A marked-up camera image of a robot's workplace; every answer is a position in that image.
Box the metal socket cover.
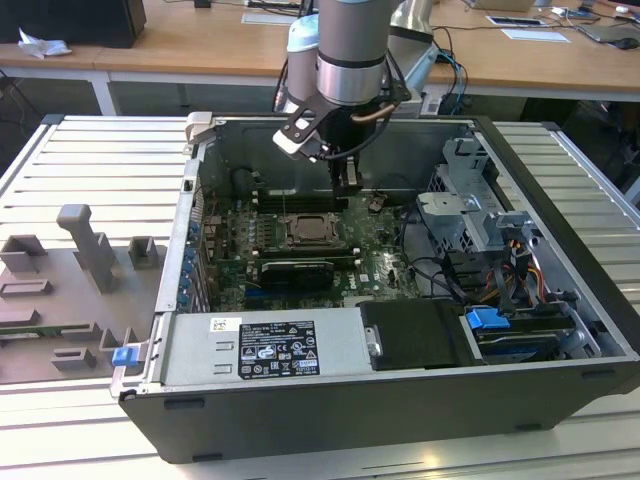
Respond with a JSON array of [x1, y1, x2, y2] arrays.
[[284, 213, 347, 250]]

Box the CPU socket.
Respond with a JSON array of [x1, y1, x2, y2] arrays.
[[281, 213, 347, 252]]

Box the grey metal drive cage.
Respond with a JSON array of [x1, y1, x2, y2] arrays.
[[414, 137, 545, 257]]

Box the green motherboard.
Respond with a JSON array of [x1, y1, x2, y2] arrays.
[[199, 192, 441, 310]]

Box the grey case corner latch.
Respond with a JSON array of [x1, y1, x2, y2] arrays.
[[184, 112, 217, 147]]

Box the black graphics card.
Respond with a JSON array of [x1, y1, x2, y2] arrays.
[[258, 259, 335, 295]]

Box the long wooden desk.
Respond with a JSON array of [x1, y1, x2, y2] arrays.
[[0, 0, 640, 92]]

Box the black plastic shroud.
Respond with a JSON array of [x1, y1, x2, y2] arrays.
[[359, 299, 484, 373]]

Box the white paper sheet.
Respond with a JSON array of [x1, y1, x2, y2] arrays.
[[500, 27, 572, 44]]

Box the blue disk carrier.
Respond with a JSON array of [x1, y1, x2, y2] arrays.
[[464, 307, 512, 331]]

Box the silver power supply unit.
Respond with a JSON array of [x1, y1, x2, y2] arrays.
[[158, 307, 377, 387]]

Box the black box on desk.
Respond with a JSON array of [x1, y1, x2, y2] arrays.
[[0, 0, 148, 49]]

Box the black open PC case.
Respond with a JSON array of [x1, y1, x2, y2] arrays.
[[112, 112, 640, 464]]

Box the crumpled white paper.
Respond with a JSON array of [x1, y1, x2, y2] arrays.
[[18, 27, 72, 61]]

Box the grey parts rack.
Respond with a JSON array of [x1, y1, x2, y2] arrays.
[[0, 203, 169, 386]]

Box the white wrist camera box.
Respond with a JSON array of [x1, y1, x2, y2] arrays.
[[272, 130, 322, 163]]

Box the blue hanging cable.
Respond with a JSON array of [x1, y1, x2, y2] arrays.
[[439, 44, 472, 110]]

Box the grey desk cable hatch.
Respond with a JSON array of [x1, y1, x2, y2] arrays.
[[241, 13, 299, 26]]

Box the black looped cable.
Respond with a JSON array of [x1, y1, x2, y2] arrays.
[[399, 207, 469, 304]]

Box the red yellow wire bundle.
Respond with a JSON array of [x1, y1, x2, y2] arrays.
[[499, 239, 547, 312]]

